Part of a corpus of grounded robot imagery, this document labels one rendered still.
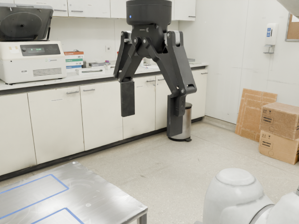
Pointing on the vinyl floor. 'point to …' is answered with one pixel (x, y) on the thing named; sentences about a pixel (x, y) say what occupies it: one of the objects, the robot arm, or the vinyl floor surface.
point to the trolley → (68, 199)
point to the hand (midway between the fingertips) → (148, 118)
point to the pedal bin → (185, 136)
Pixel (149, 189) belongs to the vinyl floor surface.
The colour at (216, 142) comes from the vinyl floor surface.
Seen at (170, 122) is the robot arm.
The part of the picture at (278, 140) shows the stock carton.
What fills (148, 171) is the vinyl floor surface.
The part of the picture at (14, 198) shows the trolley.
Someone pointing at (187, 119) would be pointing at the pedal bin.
